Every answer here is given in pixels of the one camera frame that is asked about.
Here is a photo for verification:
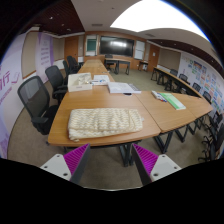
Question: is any white open cardboard box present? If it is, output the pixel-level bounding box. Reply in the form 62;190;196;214
67;72;93;93

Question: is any long row of wooden tables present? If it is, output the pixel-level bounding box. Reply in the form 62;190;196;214
150;66;204;98

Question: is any wooden door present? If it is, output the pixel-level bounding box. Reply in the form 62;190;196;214
64;35;80;63
146;43;161;73

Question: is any large black wall screen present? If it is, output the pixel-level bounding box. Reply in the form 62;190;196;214
99;35;135;58

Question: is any group of black office chairs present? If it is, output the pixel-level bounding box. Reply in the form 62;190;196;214
62;55;83;78

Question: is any whiteboard with green panel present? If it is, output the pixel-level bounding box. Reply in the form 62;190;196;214
85;34;98;57

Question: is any large black mesh office chair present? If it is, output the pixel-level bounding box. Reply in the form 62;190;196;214
17;75;60;136

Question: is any cream zigzag pattern towel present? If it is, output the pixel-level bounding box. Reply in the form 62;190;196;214
67;107;144;142

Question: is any plain white whiteboard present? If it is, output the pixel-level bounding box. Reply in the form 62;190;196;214
133;40;147;61

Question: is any small dark side desk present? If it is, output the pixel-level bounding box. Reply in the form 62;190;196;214
138;60;149;72

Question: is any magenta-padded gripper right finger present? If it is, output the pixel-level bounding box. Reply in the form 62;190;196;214
131;143;183;186

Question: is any dark front desk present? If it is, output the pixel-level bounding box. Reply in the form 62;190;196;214
103;53;132;76

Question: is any white booklet stack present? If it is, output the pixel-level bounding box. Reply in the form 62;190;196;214
107;81;142;95

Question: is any purple wall banner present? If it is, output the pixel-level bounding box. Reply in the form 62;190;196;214
35;32;54;84

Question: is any white marker pen pack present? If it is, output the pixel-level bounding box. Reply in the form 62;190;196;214
150;90;168;103

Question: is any white printed paper sheet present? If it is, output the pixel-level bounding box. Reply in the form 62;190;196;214
91;74;111;86

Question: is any row of black chairs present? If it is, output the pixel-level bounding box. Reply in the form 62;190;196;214
169;68;224;163

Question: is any colourful wall poster collage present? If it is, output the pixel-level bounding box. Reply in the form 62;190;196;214
181;54;224;114

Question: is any large ceiling light panel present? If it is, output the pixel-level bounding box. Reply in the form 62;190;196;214
109;0;209;41

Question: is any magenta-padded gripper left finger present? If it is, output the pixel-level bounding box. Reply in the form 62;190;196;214
39;143;91;185

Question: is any green folder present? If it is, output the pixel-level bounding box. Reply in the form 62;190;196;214
159;92;187;111

